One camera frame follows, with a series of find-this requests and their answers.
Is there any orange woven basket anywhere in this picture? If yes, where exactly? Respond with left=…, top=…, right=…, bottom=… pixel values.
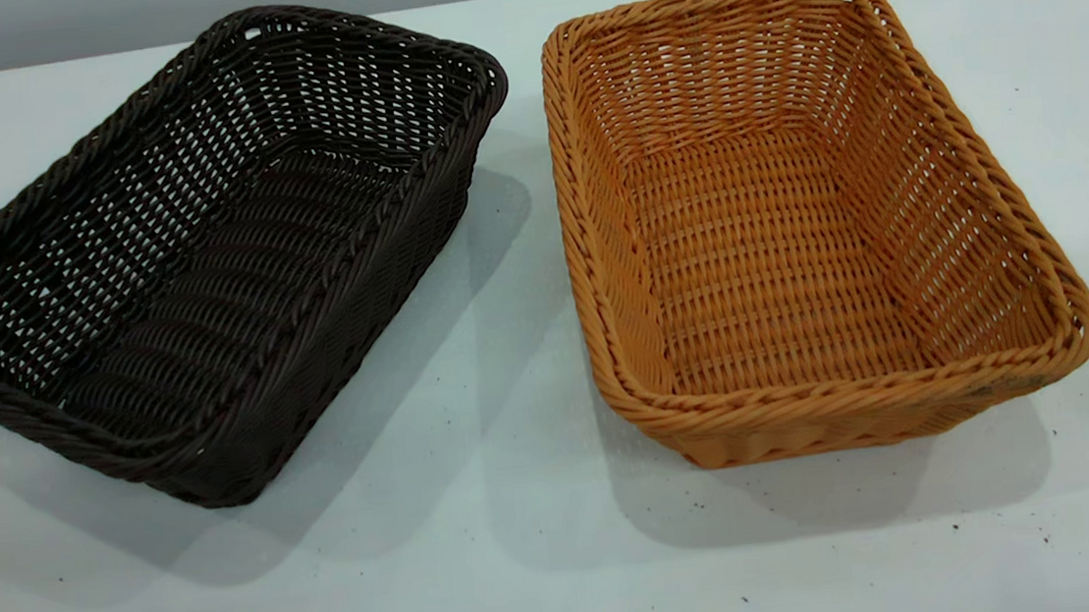
left=534, top=0, right=1089, bottom=482

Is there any black woven basket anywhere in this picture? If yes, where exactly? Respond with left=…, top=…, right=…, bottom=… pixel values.
left=0, top=0, right=544, bottom=529

